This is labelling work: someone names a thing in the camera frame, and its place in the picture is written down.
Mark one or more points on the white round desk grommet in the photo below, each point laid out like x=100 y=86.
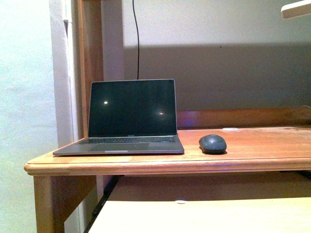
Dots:
x=230 y=129

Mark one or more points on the wooden desk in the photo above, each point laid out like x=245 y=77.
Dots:
x=263 y=87

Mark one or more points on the pull-out keyboard tray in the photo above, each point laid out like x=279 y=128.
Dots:
x=289 y=215

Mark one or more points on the dark grey computer mouse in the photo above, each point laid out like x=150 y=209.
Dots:
x=212 y=144

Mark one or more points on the white lamp head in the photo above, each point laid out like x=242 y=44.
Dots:
x=296 y=9

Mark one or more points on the grey open laptop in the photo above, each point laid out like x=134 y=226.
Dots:
x=130 y=117

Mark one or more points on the white tray stopper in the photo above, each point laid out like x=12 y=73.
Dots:
x=180 y=201

